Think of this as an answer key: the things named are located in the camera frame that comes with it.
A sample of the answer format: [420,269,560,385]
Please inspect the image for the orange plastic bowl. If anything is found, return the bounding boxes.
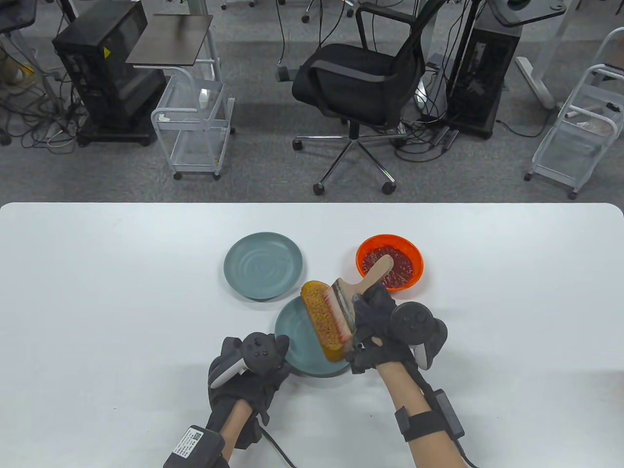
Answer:
[355,234,424,292]

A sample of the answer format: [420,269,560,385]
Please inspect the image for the person's left hand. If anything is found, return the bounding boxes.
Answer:
[209,334,291,425]

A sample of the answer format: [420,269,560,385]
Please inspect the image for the toasted bread slice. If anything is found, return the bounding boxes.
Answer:
[301,280,354,362]

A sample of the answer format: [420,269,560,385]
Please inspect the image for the black round controller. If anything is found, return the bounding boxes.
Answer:
[209,332,289,390]
[390,302,448,371]

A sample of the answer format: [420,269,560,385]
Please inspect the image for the person's right forearm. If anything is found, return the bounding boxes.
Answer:
[378,362,471,468]

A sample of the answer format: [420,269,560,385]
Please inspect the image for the dark brown side table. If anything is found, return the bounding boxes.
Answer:
[125,0,220,81]

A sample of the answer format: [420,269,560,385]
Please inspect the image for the white-legged grey desk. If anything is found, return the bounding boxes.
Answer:
[487,0,585,110]

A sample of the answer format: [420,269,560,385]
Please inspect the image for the dark desk with grey leg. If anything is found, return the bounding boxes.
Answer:
[0,0,59,113]

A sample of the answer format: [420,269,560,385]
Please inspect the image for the black power strip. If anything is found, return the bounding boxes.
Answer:
[431,128,459,149]

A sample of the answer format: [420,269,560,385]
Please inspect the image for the black wrist camera white label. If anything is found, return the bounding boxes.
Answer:
[163,426,227,468]

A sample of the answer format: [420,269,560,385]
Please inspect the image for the black wrist camera with strap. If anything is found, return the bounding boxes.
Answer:
[394,389,465,442]

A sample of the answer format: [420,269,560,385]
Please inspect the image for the white wire trolley cart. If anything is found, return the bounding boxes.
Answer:
[524,27,624,199]
[151,66,236,181]

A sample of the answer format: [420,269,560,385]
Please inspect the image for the teal round plate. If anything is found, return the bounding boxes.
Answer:
[274,296,356,378]
[224,232,303,301]

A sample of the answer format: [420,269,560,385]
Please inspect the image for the person's right hand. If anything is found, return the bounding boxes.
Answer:
[345,284,415,375]

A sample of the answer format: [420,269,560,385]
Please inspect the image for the person's left forearm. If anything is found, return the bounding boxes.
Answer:
[219,402,254,461]

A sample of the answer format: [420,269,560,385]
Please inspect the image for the black computer tower yellow sticker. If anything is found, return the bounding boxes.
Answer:
[52,1,166,147]

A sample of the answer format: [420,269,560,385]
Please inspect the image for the black office chair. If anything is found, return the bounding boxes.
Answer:
[292,0,449,195]

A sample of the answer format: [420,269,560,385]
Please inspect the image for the wooden brush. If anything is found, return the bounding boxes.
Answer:
[328,254,394,344]

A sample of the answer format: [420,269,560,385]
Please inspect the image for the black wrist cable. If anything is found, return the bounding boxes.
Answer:
[261,424,298,468]
[457,439,481,468]

